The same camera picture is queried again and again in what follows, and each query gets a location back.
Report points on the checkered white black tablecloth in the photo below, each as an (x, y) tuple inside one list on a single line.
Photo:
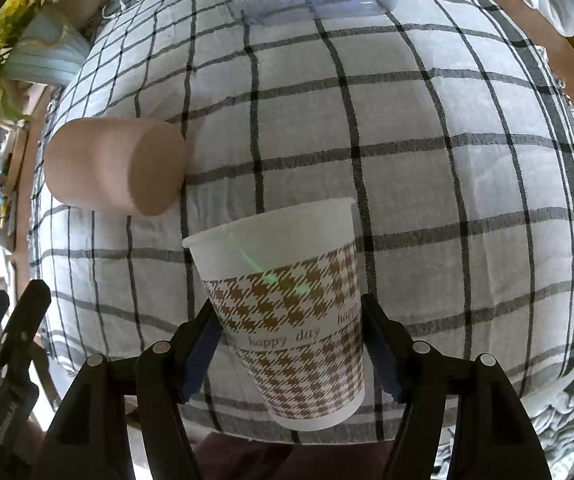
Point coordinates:
[(441, 120)]

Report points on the houndstooth paper cup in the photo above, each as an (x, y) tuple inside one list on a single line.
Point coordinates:
[(286, 289)]

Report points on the crumpled grey white clothes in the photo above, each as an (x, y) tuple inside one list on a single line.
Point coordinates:
[(551, 412)]

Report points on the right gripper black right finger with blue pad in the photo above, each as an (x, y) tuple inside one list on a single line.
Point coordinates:
[(405, 374)]

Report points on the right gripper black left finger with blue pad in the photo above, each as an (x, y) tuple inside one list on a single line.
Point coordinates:
[(167, 374)]

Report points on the light blue ribbed vase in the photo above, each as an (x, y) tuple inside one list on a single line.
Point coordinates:
[(50, 51)]

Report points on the pink cylindrical cup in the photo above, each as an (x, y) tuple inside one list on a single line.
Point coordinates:
[(121, 165)]

